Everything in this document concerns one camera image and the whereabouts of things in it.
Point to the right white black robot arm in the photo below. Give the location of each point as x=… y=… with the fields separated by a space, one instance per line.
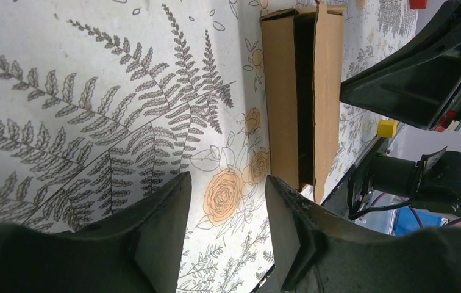
x=433 y=183

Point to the red box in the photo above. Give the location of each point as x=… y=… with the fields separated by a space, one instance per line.
x=418 y=4

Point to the brown cardboard box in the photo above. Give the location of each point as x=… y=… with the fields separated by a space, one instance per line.
x=302 y=57

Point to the yellow small block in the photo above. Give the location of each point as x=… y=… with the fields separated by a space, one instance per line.
x=387 y=128

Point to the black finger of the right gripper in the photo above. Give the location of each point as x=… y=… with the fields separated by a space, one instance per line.
x=419 y=84

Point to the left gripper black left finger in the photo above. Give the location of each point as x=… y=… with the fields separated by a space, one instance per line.
x=138 y=249

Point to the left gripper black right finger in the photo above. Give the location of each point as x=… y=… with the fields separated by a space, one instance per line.
x=316 y=250

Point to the blue object under table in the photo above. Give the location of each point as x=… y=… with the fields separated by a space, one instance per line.
x=408 y=221

